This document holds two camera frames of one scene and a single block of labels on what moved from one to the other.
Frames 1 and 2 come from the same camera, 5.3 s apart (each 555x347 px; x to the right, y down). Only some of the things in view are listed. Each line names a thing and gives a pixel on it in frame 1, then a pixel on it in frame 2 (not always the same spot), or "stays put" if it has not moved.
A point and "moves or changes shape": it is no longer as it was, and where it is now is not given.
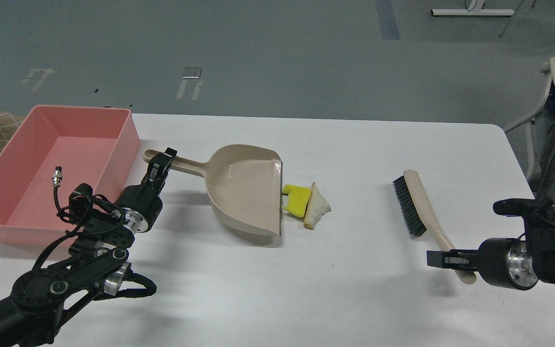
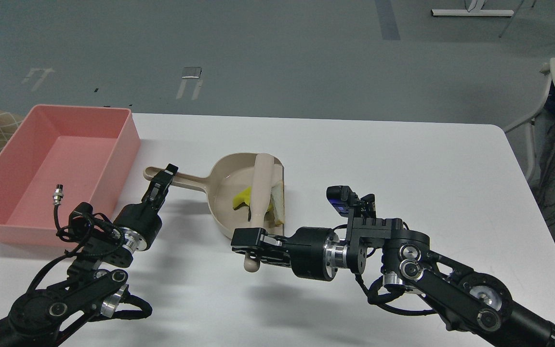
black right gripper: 503,262 to 316,253
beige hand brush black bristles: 420,216 to 264,164
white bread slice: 318,205 to 277,197
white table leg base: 473,9 stays put
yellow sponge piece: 296,201 to 243,198
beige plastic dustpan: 244,183 moves or changes shape
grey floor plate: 191,72 stays put
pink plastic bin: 13,201 stays put
